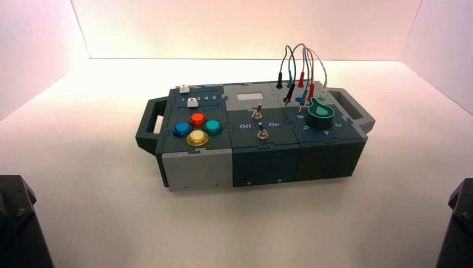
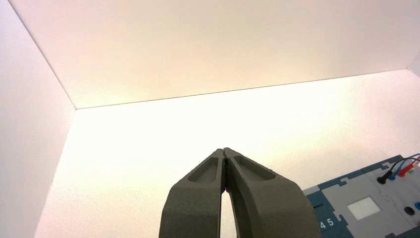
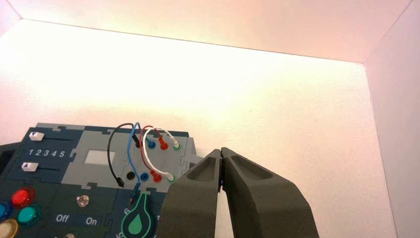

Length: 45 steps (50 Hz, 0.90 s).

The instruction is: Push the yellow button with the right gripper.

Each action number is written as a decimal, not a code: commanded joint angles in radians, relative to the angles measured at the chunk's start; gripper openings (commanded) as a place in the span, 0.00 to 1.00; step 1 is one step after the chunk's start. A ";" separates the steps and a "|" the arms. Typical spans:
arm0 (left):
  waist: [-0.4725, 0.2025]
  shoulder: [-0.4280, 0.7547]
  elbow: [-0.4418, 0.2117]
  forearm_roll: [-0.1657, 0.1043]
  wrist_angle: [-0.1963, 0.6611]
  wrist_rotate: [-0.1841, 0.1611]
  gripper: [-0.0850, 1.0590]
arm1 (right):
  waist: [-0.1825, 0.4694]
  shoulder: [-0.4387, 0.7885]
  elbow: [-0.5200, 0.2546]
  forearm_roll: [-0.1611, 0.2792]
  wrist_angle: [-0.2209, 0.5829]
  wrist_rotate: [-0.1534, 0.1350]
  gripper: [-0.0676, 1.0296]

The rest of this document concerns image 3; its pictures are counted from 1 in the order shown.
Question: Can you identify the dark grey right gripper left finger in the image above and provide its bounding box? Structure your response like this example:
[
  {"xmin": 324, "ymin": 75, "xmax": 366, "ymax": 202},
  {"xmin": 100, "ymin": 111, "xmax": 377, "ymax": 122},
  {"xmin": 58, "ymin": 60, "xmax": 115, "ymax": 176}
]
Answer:
[{"xmin": 157, "ymin": 149, "xmax": 223, "ymax": 238}]

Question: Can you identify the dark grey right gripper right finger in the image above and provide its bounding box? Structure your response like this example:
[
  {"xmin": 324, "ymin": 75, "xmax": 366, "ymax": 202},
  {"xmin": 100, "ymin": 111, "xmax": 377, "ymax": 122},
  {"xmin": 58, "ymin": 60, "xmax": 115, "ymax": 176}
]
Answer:
[{"xmin": 220, "ymin": 147, "xmax": 320, "ymax": 238}]

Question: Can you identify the green round push button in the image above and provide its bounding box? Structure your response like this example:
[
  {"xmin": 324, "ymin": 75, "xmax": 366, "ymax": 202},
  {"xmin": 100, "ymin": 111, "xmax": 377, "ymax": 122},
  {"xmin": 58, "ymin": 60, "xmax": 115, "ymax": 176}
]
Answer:
[{"xmin": 16, "ymin": 204, "xmax": 42, "ymax": 227}]

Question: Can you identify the red round push button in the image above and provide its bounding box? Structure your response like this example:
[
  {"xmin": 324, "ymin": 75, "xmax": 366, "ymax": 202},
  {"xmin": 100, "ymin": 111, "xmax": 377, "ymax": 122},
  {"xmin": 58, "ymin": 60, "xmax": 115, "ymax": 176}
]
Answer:
[{"xmin": 11, "ymin": 187, "xmax": 36, "ymax": 209}]

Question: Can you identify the yellow round push button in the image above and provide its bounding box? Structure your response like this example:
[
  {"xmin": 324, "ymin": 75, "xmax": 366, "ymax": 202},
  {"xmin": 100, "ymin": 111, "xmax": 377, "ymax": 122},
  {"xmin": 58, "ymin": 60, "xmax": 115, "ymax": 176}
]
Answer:
[{"xmin": 0, "ymin": 218, "xmax": 19, "ymax": 238}]

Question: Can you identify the blue round push button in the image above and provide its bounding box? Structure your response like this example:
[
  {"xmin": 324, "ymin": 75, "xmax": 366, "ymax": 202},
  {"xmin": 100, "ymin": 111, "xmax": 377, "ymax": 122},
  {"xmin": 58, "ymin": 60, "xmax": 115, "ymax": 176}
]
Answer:
[{"xmin": 0, "ymin": 202, "xmax": 14, "ymax": 221}]

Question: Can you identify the green teardrop dial knob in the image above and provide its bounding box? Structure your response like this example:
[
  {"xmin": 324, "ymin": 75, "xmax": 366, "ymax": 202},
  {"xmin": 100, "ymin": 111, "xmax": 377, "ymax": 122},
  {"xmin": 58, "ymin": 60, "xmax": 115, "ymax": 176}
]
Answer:
[{"xmin": 120, "ymin": 193, "xmax": 157, "ymax": 238}]

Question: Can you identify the white rectangular display screen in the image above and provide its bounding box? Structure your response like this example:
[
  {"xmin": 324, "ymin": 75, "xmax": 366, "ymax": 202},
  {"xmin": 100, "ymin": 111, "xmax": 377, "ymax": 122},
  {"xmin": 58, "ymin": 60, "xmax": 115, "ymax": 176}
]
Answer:
[{"xmin": 84, "ymin": 150, "xmax": 116, "ymax": 166}]

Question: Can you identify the blue grey task board box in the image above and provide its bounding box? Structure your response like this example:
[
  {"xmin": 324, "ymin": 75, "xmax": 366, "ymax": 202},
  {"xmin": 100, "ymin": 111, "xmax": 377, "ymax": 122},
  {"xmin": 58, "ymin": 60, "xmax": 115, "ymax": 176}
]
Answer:
[{"xmin": 0, "ymin": 122, "xmax": 204, "ymax": 238}]

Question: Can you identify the white jumper cable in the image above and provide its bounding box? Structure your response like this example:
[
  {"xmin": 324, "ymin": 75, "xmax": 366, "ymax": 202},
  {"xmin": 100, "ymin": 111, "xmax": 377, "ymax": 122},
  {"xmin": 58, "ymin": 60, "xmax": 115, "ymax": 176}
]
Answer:
[{"xmin": 143, "ymin": 127, "xmax": 181, "ymax": 183}]

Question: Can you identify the red jumper cable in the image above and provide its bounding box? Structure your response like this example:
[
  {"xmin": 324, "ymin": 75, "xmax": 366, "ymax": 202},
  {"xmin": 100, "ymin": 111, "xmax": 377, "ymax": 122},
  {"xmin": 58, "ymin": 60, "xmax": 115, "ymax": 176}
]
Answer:
[{"xmin": 139, "ymin": 125, "xmax": 169, "ymax": 183}]

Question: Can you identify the blue jumper cable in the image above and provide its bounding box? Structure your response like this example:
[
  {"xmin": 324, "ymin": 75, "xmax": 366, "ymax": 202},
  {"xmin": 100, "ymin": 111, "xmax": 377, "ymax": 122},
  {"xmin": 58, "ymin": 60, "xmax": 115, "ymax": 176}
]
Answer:
[{"xmin": 127, "ymin": 122, "xmax": 157, "ymax": 206}]

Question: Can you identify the black jumper cable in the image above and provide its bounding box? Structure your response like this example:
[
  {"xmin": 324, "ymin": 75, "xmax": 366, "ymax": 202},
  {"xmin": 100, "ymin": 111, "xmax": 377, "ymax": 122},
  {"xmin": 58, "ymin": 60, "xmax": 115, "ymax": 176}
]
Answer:
[{"xmin": 107, "ymin": 123, "xmax": 142, "ymax": 188}]

